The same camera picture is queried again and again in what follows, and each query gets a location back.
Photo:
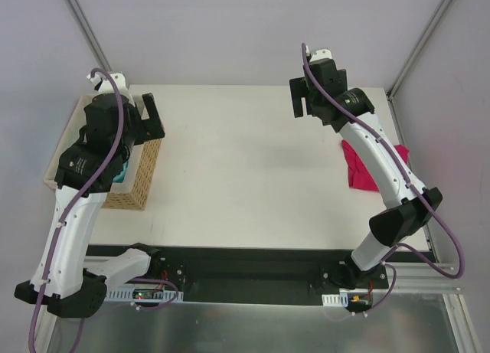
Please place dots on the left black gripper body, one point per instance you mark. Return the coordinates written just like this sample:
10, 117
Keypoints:
151, 118

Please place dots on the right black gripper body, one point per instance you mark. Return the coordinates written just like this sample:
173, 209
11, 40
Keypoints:
297, 97

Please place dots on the teal t shirt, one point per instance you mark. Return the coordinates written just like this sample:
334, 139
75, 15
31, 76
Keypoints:
121, 176

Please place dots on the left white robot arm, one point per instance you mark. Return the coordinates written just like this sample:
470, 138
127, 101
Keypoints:
61, 282

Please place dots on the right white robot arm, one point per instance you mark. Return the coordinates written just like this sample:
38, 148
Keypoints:
324, 94

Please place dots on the wicker laundry basket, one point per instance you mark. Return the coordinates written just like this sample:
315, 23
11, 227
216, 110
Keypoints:
132, 193

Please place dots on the folded pink t shirt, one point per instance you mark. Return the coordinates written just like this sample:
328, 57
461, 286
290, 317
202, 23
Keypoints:
366, 178

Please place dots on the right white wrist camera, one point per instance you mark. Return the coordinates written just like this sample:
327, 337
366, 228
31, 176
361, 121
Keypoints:
313, 56

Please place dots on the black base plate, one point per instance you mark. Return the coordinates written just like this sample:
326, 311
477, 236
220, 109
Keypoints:
258, 276

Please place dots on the left slotted cable duct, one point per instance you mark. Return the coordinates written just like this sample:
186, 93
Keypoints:
132, 294

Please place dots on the slotted cable duct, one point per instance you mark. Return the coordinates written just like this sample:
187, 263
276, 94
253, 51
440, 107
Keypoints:
335, 300
132, 294

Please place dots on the aluminium rail frame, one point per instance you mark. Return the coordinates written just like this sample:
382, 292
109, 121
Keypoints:
419, 278

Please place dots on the right slotted cable duct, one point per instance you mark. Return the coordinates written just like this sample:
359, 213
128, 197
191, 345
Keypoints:
335, 300

